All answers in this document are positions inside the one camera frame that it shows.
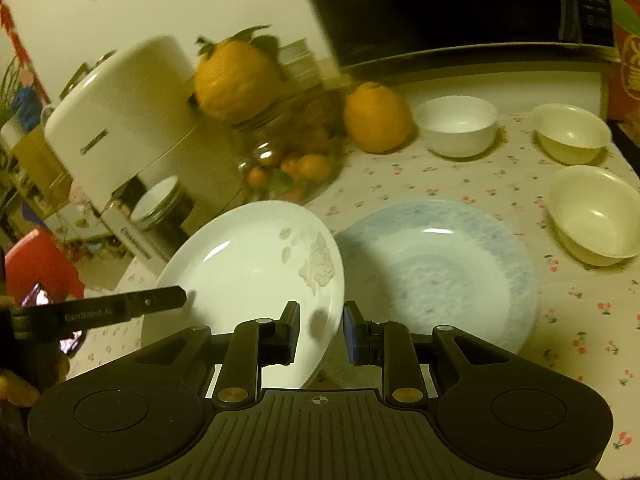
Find glass jar of small oranges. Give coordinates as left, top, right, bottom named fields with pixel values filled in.
left=230, top=84, right=346, bottom=204

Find white ceramic bowl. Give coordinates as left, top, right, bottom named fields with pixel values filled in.
left=413, top=96, right=499, bottom=158

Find black microwave oven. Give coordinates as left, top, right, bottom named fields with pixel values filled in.
left=311, top=0, right=616, bottom=68

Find orange citrus on table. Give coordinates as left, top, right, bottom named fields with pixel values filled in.
left=343, top=82, right=414, bottom=154

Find cream plastic bowl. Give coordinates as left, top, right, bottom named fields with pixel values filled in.
left=544, top=166, right=639, bottom=266
left=530, top=103, right=612, bottom=165

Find large pomelo on jar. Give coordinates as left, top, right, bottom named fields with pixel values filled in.
left=193, top=25, right=285, bottom=125

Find red stool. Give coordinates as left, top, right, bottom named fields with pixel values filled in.
left=4, top=228, right=86, bottom=304

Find white plate with flower print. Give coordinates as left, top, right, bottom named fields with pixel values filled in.
left=141, top=200, right=345, bottom=388

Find red printed box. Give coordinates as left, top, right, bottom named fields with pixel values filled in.
left=608, top=0, right=639, bottom=122

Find white Changhong air fryer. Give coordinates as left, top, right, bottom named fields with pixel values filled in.
left=44, top=36, right=246, bottom=274

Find blue patterned plate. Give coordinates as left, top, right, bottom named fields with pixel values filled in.
left=335, top=200, right=538, bottom=352

